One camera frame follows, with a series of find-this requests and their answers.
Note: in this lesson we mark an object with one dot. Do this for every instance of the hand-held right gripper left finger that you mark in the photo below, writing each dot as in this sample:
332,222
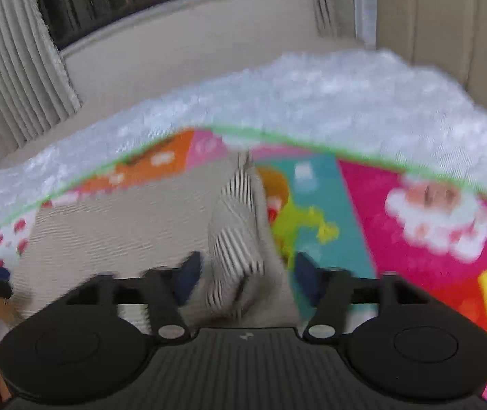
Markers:
187,277

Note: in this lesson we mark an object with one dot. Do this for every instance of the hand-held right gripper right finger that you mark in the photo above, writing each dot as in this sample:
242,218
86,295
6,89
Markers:
307,273

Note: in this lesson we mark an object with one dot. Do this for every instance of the beige striped knit garment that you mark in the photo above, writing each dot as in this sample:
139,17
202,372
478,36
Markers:
141,222

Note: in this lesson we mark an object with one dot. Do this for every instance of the colourful printed blanket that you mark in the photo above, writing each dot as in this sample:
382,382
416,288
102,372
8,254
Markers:
397,243

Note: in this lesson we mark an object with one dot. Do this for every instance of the white quilted bedspread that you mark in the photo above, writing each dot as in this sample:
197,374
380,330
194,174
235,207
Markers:
311,94

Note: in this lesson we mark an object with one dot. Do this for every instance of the beige pleated curtain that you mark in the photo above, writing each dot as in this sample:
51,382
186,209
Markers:
12,51

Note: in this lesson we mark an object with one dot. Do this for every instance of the beige narrow curtain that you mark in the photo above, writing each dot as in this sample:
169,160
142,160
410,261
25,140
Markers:
331,0

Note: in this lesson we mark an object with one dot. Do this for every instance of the sheer white curtain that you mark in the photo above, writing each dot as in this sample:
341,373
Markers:
365,4

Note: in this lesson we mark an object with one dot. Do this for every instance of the beige padded headboard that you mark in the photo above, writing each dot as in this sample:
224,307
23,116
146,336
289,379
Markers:
461,21

